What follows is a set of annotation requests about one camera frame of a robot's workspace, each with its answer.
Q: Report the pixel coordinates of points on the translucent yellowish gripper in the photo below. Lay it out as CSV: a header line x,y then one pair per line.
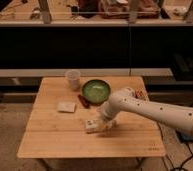
x,y
103,125

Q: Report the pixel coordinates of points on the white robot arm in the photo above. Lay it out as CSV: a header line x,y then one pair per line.
x,y
178,117

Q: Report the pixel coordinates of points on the green ceramic bowl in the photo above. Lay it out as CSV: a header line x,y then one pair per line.
x,y
96,91

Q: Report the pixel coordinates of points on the dark red marker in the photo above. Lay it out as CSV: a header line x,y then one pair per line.
x,y
83,101

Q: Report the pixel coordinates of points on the red black small box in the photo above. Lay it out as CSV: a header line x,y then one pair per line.
x,y
141,95

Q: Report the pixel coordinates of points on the wooden folding table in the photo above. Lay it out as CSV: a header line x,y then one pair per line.
x,y
53,134

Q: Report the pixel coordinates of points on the white plastic cup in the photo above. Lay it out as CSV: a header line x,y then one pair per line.
x,y
73,77

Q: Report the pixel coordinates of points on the long workbench shelf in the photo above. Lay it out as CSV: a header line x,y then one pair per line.
x,y
96,12

